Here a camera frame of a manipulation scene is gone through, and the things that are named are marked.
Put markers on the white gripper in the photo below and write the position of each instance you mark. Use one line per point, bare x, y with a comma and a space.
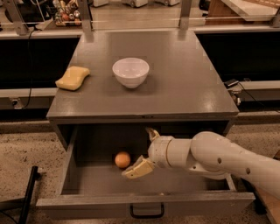
157, 150

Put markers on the orange fruit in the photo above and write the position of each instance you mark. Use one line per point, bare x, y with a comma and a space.
122, 159

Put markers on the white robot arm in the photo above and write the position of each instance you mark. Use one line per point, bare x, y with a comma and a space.
210, 155

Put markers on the grey open top drawer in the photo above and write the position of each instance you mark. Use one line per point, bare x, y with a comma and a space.
91, 186

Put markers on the grey cabinet counter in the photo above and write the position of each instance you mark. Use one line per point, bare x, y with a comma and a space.
181, 86

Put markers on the white ceramic bowl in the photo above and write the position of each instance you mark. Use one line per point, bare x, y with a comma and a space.
131, 72

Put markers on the yellow sponge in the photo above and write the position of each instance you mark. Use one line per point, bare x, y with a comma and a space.
73, 78

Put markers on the small black device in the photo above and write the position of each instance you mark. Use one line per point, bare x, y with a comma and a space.
231, 83

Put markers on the black metal leg left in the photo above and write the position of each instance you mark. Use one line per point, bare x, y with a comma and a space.
28, 195

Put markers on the brown cardboard box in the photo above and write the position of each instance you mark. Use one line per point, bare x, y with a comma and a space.
271, 204

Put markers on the basket of colourful items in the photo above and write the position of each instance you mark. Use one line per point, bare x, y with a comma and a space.
66, 13

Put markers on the black drawer handle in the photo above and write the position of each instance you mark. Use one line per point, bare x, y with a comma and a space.
147, 211

